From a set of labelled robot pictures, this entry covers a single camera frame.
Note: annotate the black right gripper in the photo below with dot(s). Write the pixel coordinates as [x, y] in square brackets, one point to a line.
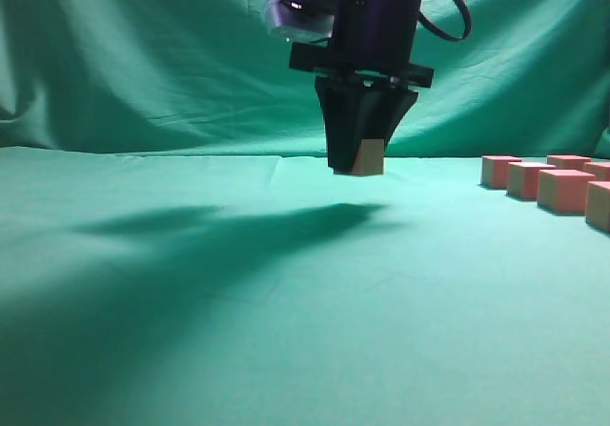
[373, 37]

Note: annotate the right-column pink cube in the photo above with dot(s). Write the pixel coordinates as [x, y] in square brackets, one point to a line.
[600, 169]
[568, 161]

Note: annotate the green cloth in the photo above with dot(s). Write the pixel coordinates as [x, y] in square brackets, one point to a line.
[175, 250]

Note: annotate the pink cube placed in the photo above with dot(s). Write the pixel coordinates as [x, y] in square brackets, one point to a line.
[369, 159]

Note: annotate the left-column pink cube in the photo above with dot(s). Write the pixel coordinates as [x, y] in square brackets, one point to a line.
[598, 205]
[523, 179]
[494, 170]
[563, 191]

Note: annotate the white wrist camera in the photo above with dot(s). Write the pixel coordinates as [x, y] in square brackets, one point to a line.
[291, 21]

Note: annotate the far right-column pink cube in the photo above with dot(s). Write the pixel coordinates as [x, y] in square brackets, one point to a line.
[568, 161]

